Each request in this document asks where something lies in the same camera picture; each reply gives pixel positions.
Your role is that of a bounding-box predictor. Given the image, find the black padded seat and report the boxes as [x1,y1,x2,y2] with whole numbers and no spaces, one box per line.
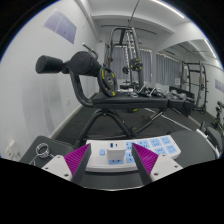
[203,121,224,149]

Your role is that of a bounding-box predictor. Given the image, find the black power rack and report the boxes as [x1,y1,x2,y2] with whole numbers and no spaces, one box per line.
[104,26,146,91]

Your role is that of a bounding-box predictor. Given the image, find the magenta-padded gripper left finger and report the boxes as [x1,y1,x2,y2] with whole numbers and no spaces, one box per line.
[41,143,93,186]

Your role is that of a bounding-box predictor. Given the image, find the black hanging cable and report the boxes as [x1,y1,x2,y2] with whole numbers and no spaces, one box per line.
[128,0,141,29]

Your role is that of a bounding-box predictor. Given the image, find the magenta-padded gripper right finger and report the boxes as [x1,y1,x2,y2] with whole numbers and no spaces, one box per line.
[130,142,185,185]

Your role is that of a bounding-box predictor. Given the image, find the white wall socket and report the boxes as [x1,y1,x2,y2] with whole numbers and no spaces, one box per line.
[3,139,18,158]

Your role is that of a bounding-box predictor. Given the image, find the narrow grey window curtain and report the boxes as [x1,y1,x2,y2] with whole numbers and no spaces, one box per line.
[155,53,182,86]

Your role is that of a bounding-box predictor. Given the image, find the dumbbell stand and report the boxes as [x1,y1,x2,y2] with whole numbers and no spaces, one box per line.
[213,99,224,131]

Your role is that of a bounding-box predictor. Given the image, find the short ceiling light strip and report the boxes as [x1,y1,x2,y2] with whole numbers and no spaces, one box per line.
[203,39,218,59]

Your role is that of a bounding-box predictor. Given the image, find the small black yellow weight plate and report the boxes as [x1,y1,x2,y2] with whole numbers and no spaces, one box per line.
[129,58,144,72]

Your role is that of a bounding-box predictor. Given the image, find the wide grey window curtain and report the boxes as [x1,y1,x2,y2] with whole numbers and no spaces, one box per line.
[111,46,153,84]

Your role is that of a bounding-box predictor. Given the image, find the black box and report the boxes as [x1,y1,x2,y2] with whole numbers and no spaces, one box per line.
[168,85,197,101]

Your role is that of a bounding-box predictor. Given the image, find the metal spring barbell collar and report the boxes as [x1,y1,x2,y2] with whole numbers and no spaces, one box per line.
[29,142,56,164]

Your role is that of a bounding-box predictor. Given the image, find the small pale wall poster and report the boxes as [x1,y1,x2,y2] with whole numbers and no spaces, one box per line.
[214,79,224,94]

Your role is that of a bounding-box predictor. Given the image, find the white power strip blue sockets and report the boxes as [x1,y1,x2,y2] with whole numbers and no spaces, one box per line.
[84,134,182,173]

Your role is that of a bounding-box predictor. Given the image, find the black squat rack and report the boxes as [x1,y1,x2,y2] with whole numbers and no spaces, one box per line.
[179,60,208,114]

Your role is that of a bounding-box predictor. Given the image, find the long ceiling light strip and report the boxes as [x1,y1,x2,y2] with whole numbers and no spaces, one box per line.
[150,0,186,19]

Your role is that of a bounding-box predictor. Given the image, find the black weight bench with rollers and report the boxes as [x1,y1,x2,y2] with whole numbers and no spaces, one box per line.
[35,43,198,148]

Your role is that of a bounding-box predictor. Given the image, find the silver barbell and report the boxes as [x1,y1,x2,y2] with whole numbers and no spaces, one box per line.
[195,128,221,158]

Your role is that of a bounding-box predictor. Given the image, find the large pale wall poster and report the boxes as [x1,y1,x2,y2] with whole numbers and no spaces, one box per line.
[43,8,78,45]

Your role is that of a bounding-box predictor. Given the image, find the group of grey dumbbells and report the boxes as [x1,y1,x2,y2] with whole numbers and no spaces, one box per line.
[119,84,196,101]

